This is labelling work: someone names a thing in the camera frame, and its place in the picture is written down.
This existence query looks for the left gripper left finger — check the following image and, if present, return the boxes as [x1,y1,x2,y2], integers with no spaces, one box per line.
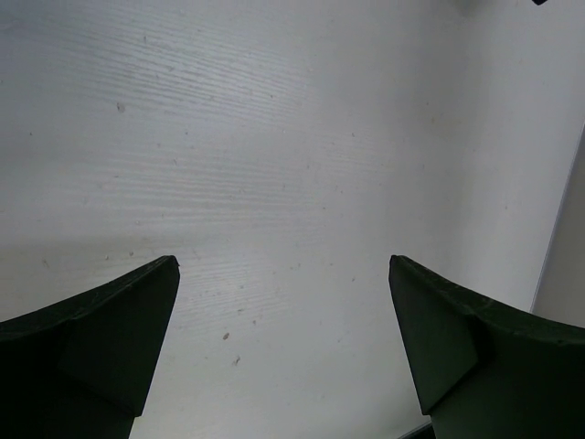
[1,255,179,438]

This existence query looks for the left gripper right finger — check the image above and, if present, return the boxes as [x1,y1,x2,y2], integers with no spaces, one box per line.
[388,255,584,438]

